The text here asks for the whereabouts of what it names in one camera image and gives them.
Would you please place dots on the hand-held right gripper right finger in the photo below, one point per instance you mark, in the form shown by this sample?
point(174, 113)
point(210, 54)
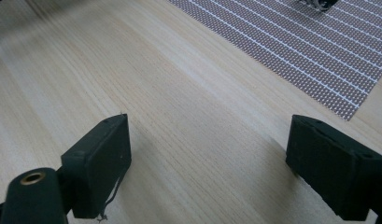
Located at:
point(332, 165)

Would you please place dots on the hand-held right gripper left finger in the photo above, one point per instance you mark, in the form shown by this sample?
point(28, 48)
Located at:
point(95, 168)

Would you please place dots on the woven striped placemat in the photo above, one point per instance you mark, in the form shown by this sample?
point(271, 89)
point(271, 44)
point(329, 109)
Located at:
point(304, 43)

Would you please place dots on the dark metal object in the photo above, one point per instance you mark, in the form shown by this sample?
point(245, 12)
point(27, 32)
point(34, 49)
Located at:
point(319, 3)

